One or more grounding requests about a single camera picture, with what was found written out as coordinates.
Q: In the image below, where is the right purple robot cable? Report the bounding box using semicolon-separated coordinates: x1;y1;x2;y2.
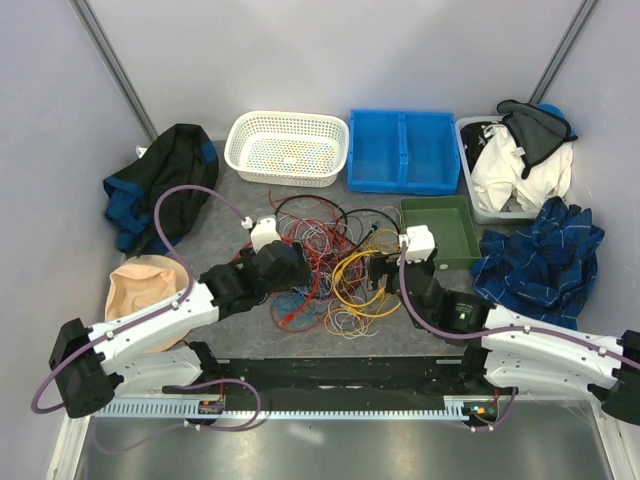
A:
397;244;640;432

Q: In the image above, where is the grey black-trimmed cloth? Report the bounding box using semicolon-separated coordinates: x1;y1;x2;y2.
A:
496;99;575;180

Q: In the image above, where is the slotted cable duct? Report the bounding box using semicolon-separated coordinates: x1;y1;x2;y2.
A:
94;390;480;421

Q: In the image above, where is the blue divided plastic bin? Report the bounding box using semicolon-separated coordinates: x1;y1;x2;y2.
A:
346;110;461;196

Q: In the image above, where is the black and blue jacket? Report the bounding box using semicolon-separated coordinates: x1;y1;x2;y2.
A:
103;123;219;255

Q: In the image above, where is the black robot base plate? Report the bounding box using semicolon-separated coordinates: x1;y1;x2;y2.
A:
162;355;501;414

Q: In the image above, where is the yellow ethernet cable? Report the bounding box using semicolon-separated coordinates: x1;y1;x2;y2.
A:
329;228;410;321

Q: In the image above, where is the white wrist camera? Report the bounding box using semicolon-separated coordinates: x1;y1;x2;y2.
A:
241;215;281;252
398;225;436;264

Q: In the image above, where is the grey plastic tub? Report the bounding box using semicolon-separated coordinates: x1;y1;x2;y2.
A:
455;116;547;225

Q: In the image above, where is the thin blue wire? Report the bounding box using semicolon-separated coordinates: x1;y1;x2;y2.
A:
269;289;331;321

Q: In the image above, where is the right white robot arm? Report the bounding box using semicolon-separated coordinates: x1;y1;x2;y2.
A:
368;253;639;425

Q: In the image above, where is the blue plaid shirt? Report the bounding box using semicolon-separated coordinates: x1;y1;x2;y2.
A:
470;197;605;330

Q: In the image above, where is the beige bucket hat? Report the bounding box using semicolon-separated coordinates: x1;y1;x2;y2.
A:
104;255;189;321

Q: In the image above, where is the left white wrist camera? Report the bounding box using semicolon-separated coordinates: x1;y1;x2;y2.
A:
241;215;281;252

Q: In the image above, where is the white garment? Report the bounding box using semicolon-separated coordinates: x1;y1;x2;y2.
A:
469;123;573;213

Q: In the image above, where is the blue cap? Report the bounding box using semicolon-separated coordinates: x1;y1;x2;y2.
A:
536;103;578;140

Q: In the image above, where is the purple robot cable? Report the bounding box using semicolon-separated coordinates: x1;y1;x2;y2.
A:
397;244;640;432
30;184;263;454

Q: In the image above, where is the green plastic tray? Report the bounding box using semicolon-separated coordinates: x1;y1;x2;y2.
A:
400;196;481;271

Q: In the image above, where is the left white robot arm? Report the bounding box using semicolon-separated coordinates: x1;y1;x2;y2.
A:
49;241;311;418

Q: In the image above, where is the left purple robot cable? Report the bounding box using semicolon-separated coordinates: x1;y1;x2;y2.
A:
30;184;263;454

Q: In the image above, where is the white perforated plastic basket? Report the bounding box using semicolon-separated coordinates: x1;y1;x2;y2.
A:
224;111;350;188

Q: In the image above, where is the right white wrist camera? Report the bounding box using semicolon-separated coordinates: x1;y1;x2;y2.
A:
398;225;436;264

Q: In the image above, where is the black thick cable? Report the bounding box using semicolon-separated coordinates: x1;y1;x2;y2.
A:
272;194;404;251

